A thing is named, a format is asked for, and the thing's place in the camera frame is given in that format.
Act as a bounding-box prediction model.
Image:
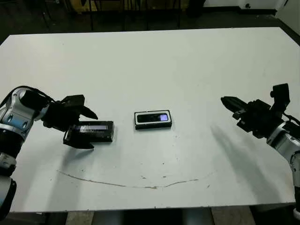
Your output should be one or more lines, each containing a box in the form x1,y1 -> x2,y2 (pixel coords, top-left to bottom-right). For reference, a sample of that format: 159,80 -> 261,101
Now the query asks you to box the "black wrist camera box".
269,83 -> 291,115
61,95 -> 85,108

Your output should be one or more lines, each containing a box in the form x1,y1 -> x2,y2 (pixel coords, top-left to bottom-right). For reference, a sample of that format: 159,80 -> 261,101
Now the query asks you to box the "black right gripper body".
231,99 -> 285,139

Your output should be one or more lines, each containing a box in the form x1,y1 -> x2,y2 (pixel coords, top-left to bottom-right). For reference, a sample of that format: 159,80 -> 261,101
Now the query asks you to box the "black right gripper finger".
222,101 -> 248,115
220,96 -> 249,108

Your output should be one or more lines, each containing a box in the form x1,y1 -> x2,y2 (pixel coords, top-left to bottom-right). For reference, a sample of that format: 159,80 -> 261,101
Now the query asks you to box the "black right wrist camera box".
269,83 -> 291,115

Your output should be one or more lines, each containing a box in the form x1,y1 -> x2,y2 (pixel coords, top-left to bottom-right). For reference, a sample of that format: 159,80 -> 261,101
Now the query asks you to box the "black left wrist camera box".
61,95 -> 85,108

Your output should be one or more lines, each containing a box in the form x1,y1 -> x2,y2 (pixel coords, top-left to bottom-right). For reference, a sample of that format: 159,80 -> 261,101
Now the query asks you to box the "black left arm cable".
21,86 -> 57,104

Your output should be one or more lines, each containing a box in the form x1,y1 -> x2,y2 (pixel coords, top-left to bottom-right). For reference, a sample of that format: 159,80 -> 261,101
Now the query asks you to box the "dark waste bin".
187,0 -> 207,18

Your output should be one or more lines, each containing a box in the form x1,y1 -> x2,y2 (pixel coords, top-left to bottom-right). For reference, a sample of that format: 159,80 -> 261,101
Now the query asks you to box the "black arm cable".
282,112 -> 300,125
21,86 -> 57,104

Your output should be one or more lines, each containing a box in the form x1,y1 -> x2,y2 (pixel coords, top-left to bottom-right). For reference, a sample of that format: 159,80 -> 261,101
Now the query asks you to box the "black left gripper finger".
63,138 -> 95,150
78,106 -> 98,120

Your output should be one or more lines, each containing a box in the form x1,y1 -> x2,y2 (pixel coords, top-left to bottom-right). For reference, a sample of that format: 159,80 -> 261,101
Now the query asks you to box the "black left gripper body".
42,101 -> 82,143

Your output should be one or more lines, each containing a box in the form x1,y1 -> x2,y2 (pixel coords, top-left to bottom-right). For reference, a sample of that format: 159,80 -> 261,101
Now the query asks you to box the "black box base white inlay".
134,109 -> 173,131

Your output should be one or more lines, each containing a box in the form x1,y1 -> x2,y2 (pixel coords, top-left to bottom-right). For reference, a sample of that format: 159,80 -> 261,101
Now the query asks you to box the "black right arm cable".
282,112 -> 300,125

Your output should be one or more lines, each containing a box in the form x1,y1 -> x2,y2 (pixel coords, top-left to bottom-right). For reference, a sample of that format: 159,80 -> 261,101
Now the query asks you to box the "grey black robot lower body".
93,208 -> 211,225

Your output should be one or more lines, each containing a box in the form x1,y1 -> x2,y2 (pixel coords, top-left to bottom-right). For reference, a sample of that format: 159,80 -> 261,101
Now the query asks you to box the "black box lid with label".
67,120 -> 117,144

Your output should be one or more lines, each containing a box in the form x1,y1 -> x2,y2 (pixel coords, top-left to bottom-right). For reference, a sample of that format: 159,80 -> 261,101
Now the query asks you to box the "slim black camera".
136,112 -> 169,124

